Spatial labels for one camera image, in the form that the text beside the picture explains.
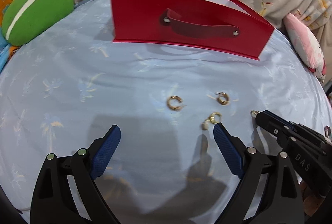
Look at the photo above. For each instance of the green cushion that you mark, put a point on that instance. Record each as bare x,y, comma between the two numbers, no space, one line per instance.
39,13

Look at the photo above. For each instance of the gold pendant earring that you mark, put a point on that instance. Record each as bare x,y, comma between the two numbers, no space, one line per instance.
253,113
205,126

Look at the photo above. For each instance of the red box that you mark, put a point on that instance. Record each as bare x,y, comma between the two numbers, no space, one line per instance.
145,21

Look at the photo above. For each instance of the light blue palm-print sheet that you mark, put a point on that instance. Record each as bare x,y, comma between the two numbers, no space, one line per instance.
77,71

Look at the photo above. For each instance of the pink cushion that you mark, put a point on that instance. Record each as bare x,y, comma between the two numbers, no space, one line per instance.
306,45

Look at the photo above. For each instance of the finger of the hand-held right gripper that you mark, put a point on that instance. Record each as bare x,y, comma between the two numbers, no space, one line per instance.
306,135
269,128

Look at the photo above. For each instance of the gold hoop earring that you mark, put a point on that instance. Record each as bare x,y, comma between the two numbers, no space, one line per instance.
222,103
168,103

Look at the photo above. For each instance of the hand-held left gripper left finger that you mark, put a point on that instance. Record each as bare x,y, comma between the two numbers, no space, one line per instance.
103,154

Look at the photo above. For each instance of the person's right hand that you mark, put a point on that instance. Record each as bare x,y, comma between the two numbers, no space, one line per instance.
311,200

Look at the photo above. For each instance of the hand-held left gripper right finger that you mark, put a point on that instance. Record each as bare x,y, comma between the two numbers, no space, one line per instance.
228,148

